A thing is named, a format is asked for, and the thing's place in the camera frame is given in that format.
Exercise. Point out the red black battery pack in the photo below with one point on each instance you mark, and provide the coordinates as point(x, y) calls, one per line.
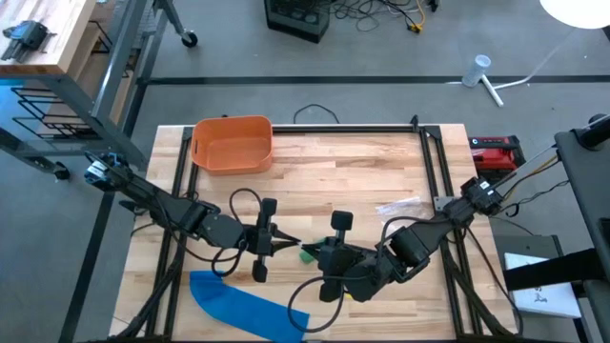
point(495, 157)

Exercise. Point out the black caster wheel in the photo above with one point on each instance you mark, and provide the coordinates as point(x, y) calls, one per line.
point(189, 39)

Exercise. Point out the black flat bar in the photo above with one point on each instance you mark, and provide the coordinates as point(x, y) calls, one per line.
point(548, 271)

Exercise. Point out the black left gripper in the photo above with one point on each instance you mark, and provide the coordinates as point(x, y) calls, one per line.
point(262, 240)

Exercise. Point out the blue elastic bandage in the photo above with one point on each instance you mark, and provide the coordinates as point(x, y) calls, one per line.
point(238, 307)

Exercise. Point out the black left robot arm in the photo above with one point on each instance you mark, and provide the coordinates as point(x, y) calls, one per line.
point(181, 214)

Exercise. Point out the white lamp shade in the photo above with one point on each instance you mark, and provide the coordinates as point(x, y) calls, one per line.
point(576, 12)

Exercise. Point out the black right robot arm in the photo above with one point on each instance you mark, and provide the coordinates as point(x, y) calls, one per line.
point(419, 238)

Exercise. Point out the white paper sheet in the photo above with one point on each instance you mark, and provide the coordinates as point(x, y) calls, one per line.
point(538, 300)

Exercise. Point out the grey metal table legs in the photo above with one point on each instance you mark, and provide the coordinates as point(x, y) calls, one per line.
point(116, 62)

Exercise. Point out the grey metal cart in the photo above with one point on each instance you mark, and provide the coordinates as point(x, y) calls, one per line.
point(586, 181)

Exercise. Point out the clear plastic zip bag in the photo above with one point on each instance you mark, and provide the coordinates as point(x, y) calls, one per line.
point(400, 207)

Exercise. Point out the black hand tool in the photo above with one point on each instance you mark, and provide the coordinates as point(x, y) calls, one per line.
point(26, 38)

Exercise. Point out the wooden side table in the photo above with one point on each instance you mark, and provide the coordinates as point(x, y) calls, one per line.
point(57, 28)

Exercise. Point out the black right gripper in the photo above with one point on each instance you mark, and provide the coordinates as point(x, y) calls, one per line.
point(340, 262)

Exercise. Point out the white plastic cylinder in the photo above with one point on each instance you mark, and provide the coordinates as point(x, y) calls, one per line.
point(475, 71)

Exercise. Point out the white lamp stand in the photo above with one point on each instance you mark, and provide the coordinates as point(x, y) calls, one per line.
point(493, 93)

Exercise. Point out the black computer case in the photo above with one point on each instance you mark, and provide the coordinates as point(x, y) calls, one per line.
point(295, 24)

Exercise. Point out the green elastic bandage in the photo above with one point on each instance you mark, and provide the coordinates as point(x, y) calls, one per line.
point(305, 258)

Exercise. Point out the orange plastic bin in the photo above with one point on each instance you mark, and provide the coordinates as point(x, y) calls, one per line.
point(233, 152)

